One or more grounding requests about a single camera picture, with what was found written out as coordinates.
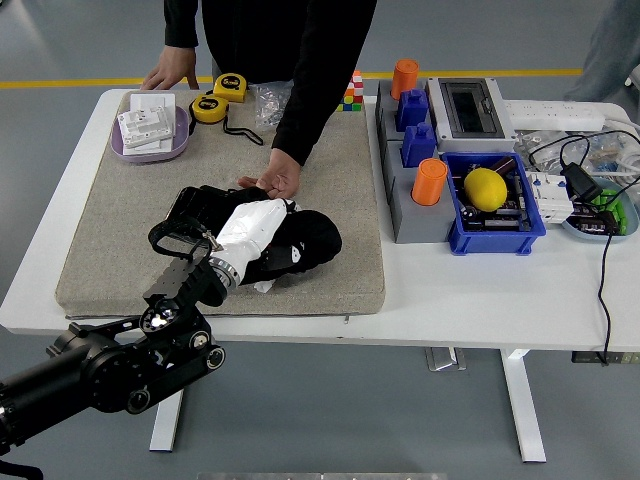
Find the person's torso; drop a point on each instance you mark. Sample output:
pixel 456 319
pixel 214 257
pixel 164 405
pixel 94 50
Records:
pixel 250 40

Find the grey electrical distribution box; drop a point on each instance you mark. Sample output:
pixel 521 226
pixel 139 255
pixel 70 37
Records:
pixel 470 107

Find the person's left forearm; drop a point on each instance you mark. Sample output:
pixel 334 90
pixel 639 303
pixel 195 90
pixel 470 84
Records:
pixel 305 115

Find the yellow tape measure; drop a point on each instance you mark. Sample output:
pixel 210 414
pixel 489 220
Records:
pixel 210 107
pixel 230 87

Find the blue plastic block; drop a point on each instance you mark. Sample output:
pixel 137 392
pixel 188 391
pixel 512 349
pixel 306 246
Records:
pixel 412 107
pixel 419 145

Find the clear bag of screws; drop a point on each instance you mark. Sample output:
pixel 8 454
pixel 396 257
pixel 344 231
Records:
pixel 267 107

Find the brown capacitor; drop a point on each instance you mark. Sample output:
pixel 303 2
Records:
pixel 502 165

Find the glossy black panel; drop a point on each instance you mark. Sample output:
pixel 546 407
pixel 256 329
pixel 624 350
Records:
pixel 200 202

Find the table control box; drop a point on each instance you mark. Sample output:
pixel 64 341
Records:
pixel 625 358

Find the blue plastic bin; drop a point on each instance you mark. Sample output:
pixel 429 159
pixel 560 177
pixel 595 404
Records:
pixel 490 244

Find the green terminal blocks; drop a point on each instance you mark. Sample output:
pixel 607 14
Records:
pixel 617 207

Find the black power adapter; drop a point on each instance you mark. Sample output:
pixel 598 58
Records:
pixel 581 182

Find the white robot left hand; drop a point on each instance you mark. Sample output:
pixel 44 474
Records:
pixel 250 225

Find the white power strip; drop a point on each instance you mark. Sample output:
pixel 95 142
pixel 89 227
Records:
pixel 550 116

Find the grey-brown mat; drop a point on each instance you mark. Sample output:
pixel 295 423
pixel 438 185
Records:
pixel 340 200

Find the light blue dish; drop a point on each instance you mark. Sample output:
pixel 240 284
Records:
pixel 600 238

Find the white wall switch plate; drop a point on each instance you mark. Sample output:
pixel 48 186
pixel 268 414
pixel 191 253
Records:
pixel 145 125
pixel 152 102
pixel 150 147

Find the yellow lemon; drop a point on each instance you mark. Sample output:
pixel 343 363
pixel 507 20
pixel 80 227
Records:
pixel 485 189

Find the person's right forearm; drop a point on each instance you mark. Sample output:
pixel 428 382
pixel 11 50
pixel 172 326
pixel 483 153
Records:
pixel 180 25

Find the colourful puzzle cube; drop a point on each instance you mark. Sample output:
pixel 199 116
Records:
pixel 352 92

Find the person's right hand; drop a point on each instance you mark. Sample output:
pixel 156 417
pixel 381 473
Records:
pixel 175 65

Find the clear bags of small parts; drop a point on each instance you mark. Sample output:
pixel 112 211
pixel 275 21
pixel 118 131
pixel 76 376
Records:
pixel 550 150

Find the purple oval tray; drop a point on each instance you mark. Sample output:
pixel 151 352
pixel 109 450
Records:
pixel 150 157

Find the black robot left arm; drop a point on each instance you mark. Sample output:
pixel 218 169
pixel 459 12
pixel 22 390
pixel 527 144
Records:
pixel 100 370

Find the grey slotted holder block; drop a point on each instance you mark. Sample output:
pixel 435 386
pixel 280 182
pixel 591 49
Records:
pixel 420 222
pixel 385 115

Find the brown electronic components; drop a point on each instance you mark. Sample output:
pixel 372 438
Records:
pixel 590 222

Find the orange cylinder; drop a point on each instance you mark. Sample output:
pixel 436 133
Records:
pixel 405 77
pixel 429 182

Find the person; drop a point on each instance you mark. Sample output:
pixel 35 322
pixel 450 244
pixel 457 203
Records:
pixel 610 45

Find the white circuit breaker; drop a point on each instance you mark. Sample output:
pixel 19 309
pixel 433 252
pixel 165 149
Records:
pixel 547 197

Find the white table leg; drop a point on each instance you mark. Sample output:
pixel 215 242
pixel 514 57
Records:
pixel 522 400
pixel 167 420

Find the person's left hand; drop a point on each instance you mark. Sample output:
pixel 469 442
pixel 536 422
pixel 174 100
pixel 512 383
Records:
pixel 282 175

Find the metal bracket under table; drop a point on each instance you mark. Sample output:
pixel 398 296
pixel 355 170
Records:
pixel 445 359

